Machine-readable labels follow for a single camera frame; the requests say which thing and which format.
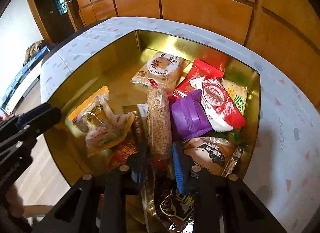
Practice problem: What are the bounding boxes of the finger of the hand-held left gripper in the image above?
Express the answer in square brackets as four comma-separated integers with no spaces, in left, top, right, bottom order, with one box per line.
[24,102,62,139]
[0,114,34,138]

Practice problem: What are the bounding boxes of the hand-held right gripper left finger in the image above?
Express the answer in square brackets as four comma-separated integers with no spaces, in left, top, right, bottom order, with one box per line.
[32,141,150,233]

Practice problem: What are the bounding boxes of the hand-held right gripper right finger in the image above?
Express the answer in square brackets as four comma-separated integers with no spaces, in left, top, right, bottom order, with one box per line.
[172,141,288,233]

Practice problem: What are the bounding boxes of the red patterned snack packet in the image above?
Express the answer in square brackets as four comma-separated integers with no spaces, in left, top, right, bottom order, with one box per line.
[107,143,139,172]

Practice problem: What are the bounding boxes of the brown white snack packet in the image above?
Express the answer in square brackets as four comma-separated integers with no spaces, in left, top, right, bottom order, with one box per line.
[182,136,245,177]

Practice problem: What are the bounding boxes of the black gold snack packet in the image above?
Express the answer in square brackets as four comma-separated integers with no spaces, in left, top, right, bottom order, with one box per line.
[154,183,198,233]

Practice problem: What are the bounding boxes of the red sesame bar packet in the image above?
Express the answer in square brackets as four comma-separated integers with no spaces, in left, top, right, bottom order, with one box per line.
[146,84,173,171]

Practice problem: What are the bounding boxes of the purple snack packet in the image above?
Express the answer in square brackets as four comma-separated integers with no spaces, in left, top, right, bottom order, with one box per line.
[170,89,213,141]

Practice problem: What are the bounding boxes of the long white gold snack packet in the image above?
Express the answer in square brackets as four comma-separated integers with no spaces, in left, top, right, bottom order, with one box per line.
[122,103,150,153]

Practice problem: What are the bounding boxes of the clear yellow pastry packet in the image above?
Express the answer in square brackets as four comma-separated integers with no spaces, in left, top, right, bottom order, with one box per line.
[68,86,135,158]

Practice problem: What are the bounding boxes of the red white wafer packet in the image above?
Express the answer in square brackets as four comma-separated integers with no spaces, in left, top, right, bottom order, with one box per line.
[191,78,247,132]

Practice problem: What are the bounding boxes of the gold tin box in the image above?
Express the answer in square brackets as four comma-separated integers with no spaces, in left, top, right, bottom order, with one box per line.
[46,30,261,233]

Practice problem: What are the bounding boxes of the green-edged cracker packet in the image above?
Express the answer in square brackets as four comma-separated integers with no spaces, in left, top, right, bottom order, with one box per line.
[221,79,248,143]

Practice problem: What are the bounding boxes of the tan round-label snack packet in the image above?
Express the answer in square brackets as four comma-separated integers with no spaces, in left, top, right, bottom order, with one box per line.
[131,52,190,91]

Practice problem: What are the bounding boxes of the red square snack packet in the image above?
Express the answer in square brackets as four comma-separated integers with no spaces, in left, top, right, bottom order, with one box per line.
[167,59,224,101]

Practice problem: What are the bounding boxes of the person's left hand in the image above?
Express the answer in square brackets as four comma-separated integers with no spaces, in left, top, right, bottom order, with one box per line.
[4,184,24,213]

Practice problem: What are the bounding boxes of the blue white striped furniture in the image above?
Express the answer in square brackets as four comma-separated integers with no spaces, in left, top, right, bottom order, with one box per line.
[0,45,50,109]

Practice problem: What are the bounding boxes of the brown cloth bundle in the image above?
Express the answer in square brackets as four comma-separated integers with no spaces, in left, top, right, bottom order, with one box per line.
[24,41,44,64]

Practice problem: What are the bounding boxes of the dark wooden door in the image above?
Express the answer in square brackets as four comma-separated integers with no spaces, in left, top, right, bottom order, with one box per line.
[29,0,77,44]

